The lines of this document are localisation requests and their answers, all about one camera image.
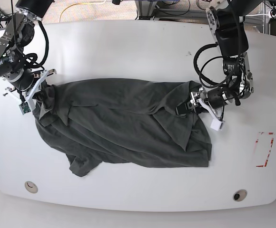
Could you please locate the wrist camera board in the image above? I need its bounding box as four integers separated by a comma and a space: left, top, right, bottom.
210, 119, 225, 131
19, 102, 31, 115

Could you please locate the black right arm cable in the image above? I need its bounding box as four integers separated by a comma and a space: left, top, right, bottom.
16, 20, 50, 72

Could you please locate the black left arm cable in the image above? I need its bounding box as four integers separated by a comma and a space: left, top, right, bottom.
193, 42, 242, 107

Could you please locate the yellow cable on floor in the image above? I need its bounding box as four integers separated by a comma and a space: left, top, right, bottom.
59, 0, 107, 23

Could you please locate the aluminium frame base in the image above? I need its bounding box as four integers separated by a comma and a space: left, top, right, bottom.
134, 0, 271, 26

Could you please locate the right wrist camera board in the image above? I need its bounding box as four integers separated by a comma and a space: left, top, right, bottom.
19, 102, 31, 115

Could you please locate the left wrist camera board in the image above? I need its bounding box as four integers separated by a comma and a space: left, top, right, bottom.
210, 119, 225, 131

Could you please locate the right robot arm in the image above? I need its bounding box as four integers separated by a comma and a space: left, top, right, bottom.
0, 0, 56, 114

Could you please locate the table grommet hole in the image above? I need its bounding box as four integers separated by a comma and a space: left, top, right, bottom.
24, 181, 38, 194
233, 190, 247, 202

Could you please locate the red tape rectangle marking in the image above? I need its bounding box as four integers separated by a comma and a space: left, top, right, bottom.
253, 132, 275, 168

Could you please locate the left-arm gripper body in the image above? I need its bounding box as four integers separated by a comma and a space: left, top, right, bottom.
189, 86, 224, 121

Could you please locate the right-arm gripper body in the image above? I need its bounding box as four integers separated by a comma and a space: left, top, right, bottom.
3, 69, 57, 107

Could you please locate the left table grommet hole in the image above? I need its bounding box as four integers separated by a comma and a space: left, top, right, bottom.
24, 181, 38, 194

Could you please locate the dark grey T-shirt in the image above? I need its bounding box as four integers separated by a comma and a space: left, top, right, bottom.
33, 78, 212, 177

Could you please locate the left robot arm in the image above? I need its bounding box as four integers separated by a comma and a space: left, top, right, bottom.
176, 0, 260, 115

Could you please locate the right table grommet hole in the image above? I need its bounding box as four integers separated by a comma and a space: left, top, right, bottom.
233, 190, 247, 202

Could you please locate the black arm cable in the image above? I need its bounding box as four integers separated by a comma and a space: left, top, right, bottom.
16, 20, 50, 72
193, 42, 242, 107

